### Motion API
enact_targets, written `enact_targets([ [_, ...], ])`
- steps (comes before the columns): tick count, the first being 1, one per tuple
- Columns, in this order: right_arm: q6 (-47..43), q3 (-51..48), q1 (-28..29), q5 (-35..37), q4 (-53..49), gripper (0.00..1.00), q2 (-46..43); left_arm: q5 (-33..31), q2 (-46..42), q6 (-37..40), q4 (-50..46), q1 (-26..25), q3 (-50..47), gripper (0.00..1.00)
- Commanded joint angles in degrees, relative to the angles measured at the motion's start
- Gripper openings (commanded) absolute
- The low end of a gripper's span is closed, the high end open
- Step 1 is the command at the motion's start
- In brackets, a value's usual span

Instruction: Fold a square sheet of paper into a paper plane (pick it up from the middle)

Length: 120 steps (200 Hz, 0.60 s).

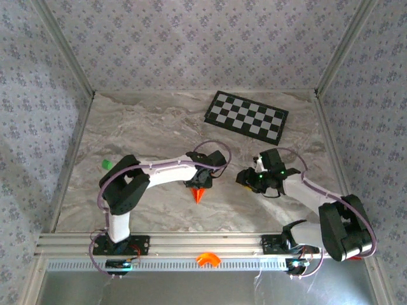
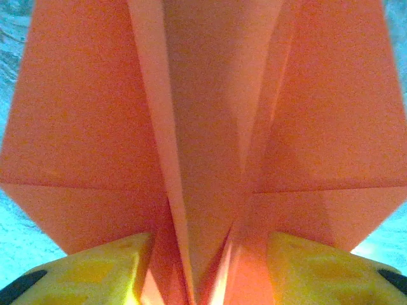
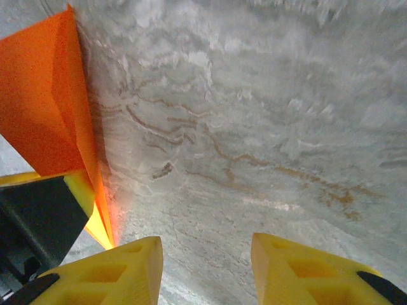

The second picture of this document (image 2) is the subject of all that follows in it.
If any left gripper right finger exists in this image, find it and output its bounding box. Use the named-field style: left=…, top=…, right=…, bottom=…
left=263, top=231, right=407, bottom=305

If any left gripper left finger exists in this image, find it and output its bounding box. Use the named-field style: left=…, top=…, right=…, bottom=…
left=0, top=233, right=154, bottom=305

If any orange paper sheet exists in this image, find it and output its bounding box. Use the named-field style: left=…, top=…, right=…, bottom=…
left=0, top=0, right=407, bottom=305

